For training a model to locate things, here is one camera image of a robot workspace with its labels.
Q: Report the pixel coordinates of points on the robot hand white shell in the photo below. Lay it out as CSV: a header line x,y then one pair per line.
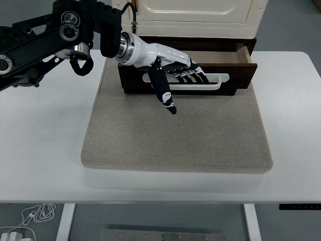
x,y
145,54

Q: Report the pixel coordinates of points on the dark wooden drawer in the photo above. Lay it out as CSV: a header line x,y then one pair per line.
x,y
238,75

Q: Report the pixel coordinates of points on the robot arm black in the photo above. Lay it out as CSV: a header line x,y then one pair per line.
x,y
37,45

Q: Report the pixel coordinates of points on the cream cabinet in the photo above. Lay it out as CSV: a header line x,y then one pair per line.
x,y
213,27

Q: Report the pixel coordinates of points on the dark wooden drawer casing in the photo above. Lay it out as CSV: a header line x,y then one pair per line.
x,y
253,44

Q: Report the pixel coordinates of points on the beige fabric mat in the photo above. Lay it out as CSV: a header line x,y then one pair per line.
x,y
175,130

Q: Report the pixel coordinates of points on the white table leg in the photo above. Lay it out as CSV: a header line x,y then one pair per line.
x,y
252,221
65,221

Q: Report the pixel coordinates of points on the black table control panel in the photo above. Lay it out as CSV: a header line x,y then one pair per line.
x,y
298,207

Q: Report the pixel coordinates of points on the white charger adapter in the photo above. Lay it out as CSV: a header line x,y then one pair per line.
x,y
12,236

